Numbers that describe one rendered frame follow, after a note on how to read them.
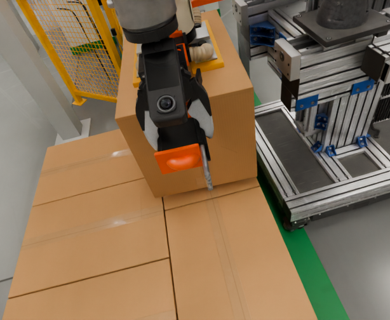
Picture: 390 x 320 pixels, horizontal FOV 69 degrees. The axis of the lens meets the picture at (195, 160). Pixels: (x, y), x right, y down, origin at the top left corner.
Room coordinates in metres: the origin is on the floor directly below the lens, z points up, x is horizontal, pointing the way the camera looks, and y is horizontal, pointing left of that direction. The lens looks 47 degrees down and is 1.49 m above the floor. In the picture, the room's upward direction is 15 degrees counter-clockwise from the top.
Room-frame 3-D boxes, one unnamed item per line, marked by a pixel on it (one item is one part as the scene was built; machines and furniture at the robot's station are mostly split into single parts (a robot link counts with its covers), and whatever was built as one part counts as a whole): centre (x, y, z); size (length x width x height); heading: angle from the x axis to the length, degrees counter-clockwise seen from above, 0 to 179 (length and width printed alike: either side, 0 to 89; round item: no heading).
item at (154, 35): (0.39, 0.01, 1.29); 0.09 x 0.08 x 0.12; 176
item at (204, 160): (0.42, -0.04, 1.15); 0.31 x 0.03 x 0.05; 176
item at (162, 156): (0.37, 0.02, 1.15); 0.08 x 0.07 x 0.05; 176
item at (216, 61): (0.96, -0.13, 1.05); 0.34 x 0.10 x 0.05; 176
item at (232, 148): (0.96, -0.03, 0.82); 0.60 x 0.40 x 0.40; 176
